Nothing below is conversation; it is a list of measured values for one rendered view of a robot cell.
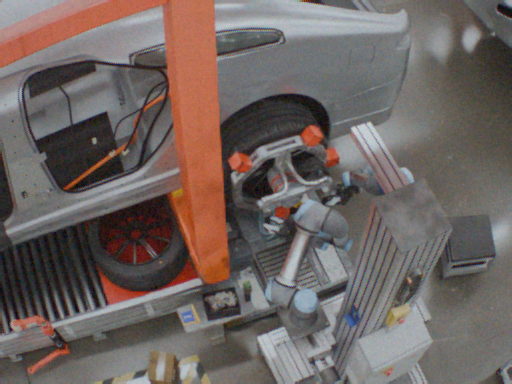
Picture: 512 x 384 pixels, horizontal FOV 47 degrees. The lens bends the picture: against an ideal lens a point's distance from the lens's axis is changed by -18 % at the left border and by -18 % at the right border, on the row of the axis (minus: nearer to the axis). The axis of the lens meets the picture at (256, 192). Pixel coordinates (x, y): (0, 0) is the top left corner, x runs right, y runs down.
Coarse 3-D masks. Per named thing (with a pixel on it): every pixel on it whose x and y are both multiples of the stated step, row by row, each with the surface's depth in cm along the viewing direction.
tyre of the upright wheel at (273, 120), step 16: (240, 112) 376; (256, 112) 373; (272, 112) 373; (288, 112) 376; (304, 112) 385; (224, 128) 378; (240, 128) 372; (256, 128) 368; (272, 128) 367; (288, 128) 368; (304, 128) 374; (224, 144) 376; (240, 144) 368; (256, 144) 368; (224, 160) 375; (224, 176) 380; (304, 176) 412; (224, 192) 393
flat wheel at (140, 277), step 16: (128, 208) 433; (144, 208) 435; (160, 208) 425; (96, 224) 412; (112, 224) 416; (128, 224) 416; (144, 224) 415; (160, 224) 415; (176, 224) 413; (96, 240) 406; (112, 240) 410; (128, 240) 409; (144, 240) 409; (160, 240) 411; (176, 240) 407; (96, 256) 400; (112, 256) 401; (160, 256) 402; (176, 256) 402; (112, 272) 396; (128, 272) 394; (144, 272) 394; (160, 272) 398; (176, 272) 413; (128, 288) 409; (144, 288) 408
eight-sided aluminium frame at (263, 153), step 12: (276, 144) 368; (288, 144) 372; (300, 144) 368; (252, 156) 369; (264, 156) 364; (276, 156) 368; (324, 156) 386; (252, 168) 369; (240, 180) 373; (312, 180) 404; (240, 192) 383; (240, 204) 392; (252, 204) 398; (276, 204) 408
